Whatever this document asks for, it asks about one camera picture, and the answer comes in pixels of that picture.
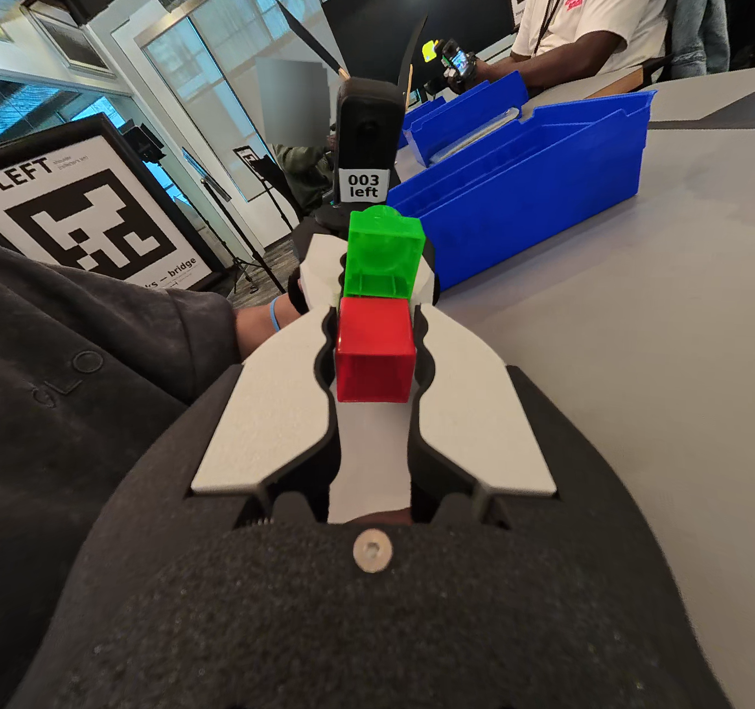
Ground small marker sign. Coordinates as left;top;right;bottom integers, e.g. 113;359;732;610
233;145;278;203

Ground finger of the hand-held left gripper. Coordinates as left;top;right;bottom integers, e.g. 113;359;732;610
300;234;348;311
412;246;440;309

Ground wooden board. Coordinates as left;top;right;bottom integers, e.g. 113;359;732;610
584;69;644;100

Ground grey desk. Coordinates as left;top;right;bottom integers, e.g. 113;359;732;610
327;69;755;704

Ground black studio light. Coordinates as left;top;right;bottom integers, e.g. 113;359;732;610
121;122;167;162

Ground green two-stud toy block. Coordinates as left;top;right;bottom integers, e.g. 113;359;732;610
344;204;427;300

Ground person's left forearm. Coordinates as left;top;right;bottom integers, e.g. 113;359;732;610
236;295;298;359

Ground blue plastic bin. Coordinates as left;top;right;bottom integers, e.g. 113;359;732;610
401;71;530;167
386;91;657;292

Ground red toy block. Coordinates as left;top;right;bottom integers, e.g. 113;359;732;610
335;298;418;403

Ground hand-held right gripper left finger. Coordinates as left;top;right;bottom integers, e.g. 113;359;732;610
192;305;342;496

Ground black tripod stand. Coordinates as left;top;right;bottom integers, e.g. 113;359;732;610
201;177;287;294

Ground black white marker poster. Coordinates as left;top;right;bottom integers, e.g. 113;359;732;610
0;113;222;294

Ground black lanyard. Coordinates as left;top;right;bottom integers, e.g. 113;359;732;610
532;0;559;60

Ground blue denim jacket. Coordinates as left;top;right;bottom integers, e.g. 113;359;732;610
669;0;732;79

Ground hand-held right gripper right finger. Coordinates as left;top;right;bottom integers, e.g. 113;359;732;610
407;303;558;497

